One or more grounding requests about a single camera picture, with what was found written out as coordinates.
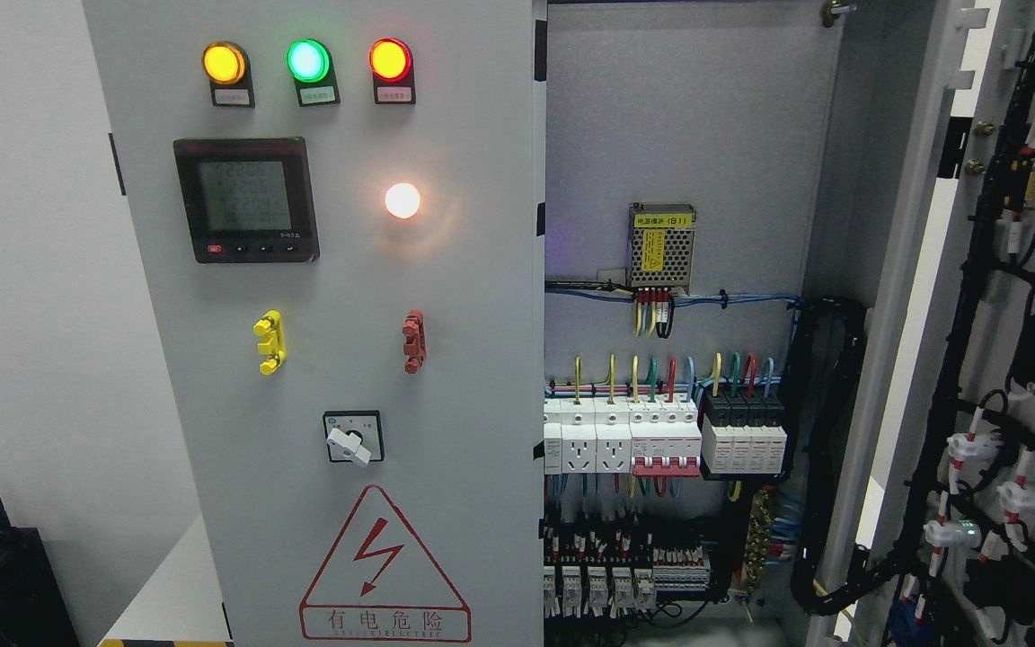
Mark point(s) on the grey cabinet door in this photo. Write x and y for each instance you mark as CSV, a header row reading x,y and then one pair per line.
x,y
929,536
466,127

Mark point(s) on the white glowing indicator light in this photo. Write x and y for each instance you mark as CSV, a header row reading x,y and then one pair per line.
x,y
402,200

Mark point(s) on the metal mesh power supply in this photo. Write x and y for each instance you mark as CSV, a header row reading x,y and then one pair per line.
x,y
661,244

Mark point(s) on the white socket breaker row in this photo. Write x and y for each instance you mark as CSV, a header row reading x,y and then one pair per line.
x,y
643,438

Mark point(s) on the black white surge protector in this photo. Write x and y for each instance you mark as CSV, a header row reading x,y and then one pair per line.
x,y
742,435

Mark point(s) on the red indicator light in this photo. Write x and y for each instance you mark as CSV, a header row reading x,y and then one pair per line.
x,y
390,60

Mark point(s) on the red electric hazard sticker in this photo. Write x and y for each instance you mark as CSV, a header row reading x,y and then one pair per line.
x,y
380,583

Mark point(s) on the black digital power meter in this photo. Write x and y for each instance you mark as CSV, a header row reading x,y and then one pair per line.
x,y
248,200

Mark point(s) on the green indicator light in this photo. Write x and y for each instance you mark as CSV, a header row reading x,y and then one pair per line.
x,y
308,61

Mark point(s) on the yellow indicator light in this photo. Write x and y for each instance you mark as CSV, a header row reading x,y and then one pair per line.
x,y
224,63

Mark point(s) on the black equipment left corner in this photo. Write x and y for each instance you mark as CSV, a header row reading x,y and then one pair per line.
x,y
32,610

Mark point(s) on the white rotary selector switch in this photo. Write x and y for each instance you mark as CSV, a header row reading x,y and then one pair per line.
x,y
354,436

